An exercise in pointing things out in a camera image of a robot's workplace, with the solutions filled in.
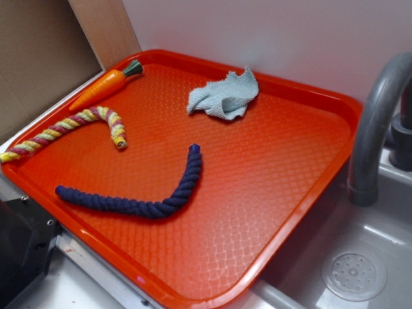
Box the orange toy carrot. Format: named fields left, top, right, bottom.
left=69, top=60, right=143, bottom=111

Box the orange plastic tray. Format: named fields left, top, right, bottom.
left=1, top=50, right=362, bottom=308

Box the round sink drain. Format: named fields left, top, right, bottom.
left=321, top=246, right=387, bottom=302

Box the grey curved faucet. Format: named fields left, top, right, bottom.
left=347, top=51, right=411, bottom=207

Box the light blue cloth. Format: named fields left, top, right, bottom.
left=186, top=67, right=259, bottom=121

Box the grey plastic sink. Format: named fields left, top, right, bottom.
left=251, top=150, right=411, bottom=308

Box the yellow red twisted rope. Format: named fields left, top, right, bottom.
left=0, top=106, right=128, bottom=164

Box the dark blue twisted rope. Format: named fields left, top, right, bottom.
left=55, top=144, right=203, bottom=220

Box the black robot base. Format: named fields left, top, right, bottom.
left=1, top=196, right=60, bottom=308

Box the brown cardboard panel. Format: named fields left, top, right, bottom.
left=1, top=1, right=140, bottom=142

